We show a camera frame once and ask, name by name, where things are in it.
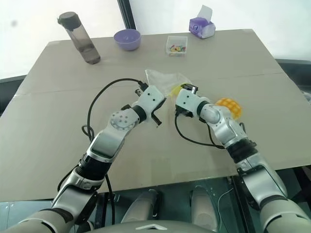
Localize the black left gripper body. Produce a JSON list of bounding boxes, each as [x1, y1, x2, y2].
[[149, 97, 167, 117]]

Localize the orange waffle snack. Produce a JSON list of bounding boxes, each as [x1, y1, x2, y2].
[[214, 97, 243, 120]]

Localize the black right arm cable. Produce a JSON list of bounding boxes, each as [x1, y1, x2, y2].
[[174, 113, 228, 148]]

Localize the purple tissue pack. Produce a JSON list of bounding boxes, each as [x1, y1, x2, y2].
[[189, 5, 217, 39]]

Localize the purple bowl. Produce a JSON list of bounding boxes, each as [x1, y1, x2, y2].
[[113, 29, 142, 51]]

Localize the dark window frame post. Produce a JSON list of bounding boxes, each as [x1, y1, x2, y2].
[[117, 0, 136, 31]]

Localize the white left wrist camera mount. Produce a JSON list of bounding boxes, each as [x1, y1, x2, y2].
[[138, 85, 167, 115]]

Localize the yellow snack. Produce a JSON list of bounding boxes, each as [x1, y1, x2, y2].
[[169, 83, 183, 98]]

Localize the dark translucent water bottle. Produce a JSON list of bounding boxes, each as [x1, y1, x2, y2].
[[57, 12, 101, 65]]

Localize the colourful small pieces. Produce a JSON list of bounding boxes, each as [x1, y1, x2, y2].
[[169, 44, 187, 53]]

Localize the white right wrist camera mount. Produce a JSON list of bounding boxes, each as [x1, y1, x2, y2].
[[175, 89, 211, 115]]

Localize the clear plastic bag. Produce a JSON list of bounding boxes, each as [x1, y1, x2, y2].
[[144, 69, 191, 98]]

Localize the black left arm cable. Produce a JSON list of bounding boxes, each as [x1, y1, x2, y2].
[[81, 78, 148, 142]]

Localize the grey rounded robot leg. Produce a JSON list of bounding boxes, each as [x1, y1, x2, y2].
[[121, 190, 160, 224], [189, 186, 220, 227]]

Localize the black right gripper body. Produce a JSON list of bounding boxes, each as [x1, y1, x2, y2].
[[174, 104, 194, 119]]

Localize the silver robot torso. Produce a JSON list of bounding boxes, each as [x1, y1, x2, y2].
[[96, 219, 221, 233]]

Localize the thin white wire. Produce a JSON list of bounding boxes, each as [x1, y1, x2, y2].
[[217, 188, 234, 212]]

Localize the clear plastic box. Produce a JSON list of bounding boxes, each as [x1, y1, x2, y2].
[[166, 35, 189, 57]]

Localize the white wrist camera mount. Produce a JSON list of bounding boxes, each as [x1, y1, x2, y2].
[[175, 89, 211, 115], [138, 85, 167, 115]]

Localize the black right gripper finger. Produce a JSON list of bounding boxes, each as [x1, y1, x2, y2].
[[181, 83, 199, 94]]

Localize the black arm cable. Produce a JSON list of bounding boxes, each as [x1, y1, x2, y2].
[[174, 113, 228, 148], [81, 78, 148, 142]]

